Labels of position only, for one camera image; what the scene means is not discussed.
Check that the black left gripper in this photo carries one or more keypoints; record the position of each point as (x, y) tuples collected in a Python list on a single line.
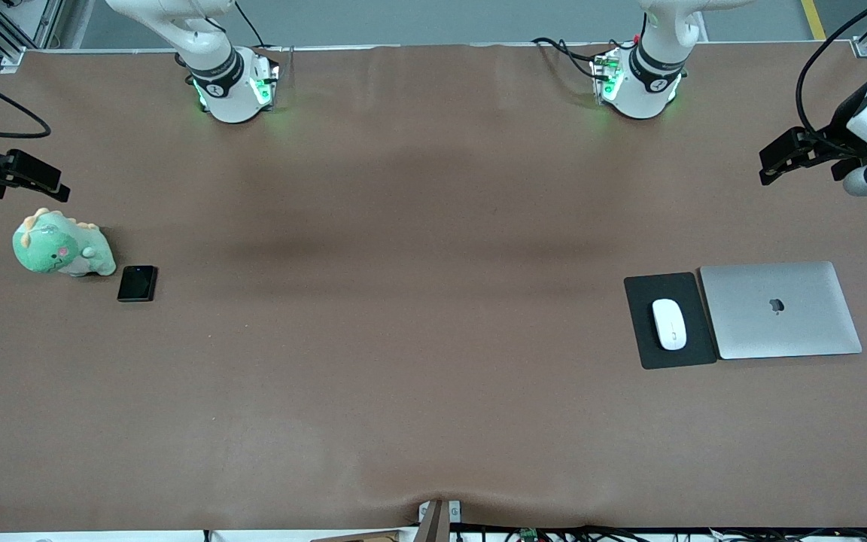
[(845, 129)]

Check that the black phone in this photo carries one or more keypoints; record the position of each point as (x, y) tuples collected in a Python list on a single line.
[(137, 284)]

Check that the white computer mouse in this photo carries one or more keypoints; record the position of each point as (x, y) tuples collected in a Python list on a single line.
[(669, 325)]

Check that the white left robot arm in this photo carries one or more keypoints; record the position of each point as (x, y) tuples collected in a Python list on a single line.
[(640, 98)]

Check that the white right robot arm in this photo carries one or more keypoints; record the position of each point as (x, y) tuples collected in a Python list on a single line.
[(226, 98)]

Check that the black mouse pad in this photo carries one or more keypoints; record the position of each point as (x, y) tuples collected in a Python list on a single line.
[(637, 346)]

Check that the green dinosaur plush toy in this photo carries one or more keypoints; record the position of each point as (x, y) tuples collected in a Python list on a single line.
[(53, 248)]

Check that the silver closed laptop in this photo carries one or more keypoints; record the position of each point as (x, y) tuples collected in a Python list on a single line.
[(780, 331)]

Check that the brown table cover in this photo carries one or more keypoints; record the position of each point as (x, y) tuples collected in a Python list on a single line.
[(433, 421)]

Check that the white metal bracket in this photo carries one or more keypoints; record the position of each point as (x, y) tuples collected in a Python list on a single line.
[(454, 512)]

